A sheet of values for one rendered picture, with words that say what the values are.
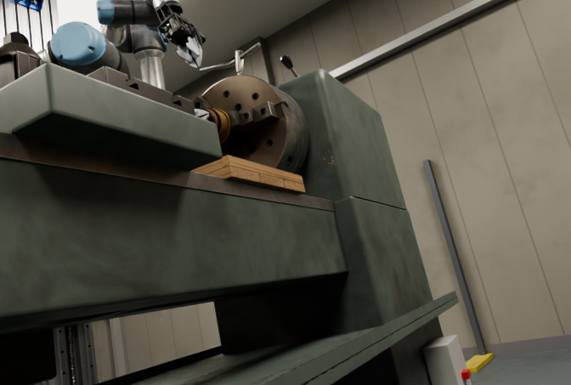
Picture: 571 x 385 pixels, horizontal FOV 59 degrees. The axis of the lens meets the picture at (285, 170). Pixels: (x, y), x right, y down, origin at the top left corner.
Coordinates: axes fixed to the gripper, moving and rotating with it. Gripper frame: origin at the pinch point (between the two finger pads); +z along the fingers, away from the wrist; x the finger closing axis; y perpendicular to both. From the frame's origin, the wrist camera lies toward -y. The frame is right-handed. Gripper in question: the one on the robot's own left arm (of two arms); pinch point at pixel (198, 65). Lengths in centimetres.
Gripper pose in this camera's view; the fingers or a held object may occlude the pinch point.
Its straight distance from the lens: 149.4
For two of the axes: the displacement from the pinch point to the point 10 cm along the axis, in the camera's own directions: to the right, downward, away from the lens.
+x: 7.8, -5.3, -3.3
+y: -4.6, -1.3, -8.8
